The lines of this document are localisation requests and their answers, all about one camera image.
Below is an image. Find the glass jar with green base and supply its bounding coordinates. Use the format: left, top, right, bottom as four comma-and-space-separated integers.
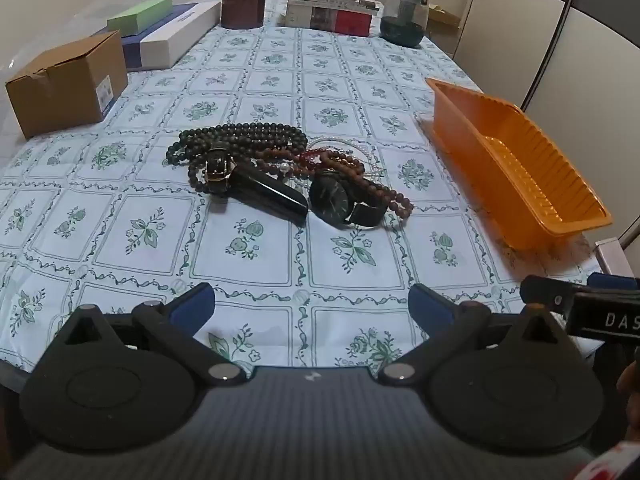
380, 0, 430, 49

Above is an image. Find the black wrist watch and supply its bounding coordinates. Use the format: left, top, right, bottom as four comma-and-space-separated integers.
307, 170, 391, 228

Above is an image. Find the white stool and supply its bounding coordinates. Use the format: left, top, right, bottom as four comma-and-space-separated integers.
595, 237, 639, 281

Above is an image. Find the beige nightstand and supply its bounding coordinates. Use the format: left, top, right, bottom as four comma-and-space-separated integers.
425, 22, 458, 58

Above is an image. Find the red printed white clothing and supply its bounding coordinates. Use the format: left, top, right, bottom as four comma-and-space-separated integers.
570, 437, 640, 480

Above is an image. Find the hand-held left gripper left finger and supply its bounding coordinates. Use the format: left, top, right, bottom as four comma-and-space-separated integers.
37, 282, 248, 387

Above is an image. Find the beige grey sliding wardrobe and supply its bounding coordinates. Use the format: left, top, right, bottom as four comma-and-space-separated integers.
450, 0, 640, 251

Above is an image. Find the long blue white box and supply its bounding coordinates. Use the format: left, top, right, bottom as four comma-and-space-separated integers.
120, 0, 222, 72

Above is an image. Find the green flat box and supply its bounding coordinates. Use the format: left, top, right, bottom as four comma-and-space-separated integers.
107, 0, 175, 33

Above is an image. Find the brown bead bracelet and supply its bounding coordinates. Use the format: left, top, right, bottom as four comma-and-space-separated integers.
252, 142, 416, 221

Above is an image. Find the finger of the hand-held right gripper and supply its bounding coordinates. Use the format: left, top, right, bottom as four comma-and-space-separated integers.
587, 272, 640, 292
520, 275, 577, 318

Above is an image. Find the glossy black case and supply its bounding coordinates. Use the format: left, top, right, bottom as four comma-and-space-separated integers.
227, 162, 310, 223

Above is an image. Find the white bead necklace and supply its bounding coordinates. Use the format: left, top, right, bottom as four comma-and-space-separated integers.
310, 135, 383, 178

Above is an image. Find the orange plastic tray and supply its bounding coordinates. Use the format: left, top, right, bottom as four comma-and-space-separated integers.
417, 78, 613, 252

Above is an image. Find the red grey printed box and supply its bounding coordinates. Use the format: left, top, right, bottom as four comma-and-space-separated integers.
284, 0, 375, 38

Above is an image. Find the gold watch with black strap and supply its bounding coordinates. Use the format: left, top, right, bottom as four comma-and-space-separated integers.
202, 145, 238, 198

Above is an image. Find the person's right hand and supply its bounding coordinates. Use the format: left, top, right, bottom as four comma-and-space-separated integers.
616, 359, 640, 397

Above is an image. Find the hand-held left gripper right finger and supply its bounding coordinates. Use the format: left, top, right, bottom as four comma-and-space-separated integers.
378, 284, 586, 387

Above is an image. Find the red bead bracelet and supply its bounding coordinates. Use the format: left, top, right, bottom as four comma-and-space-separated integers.
295, 147, 341, 176

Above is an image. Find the dark bead necklace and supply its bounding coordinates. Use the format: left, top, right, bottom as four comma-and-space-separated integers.
165, 122, 308, 196

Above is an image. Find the brown cardboard box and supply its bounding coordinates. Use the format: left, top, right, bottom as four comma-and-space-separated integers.
5, 30, 129, 141

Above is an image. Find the shallow cardboard tray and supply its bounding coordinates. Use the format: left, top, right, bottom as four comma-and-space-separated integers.
427, 4, 462, 29

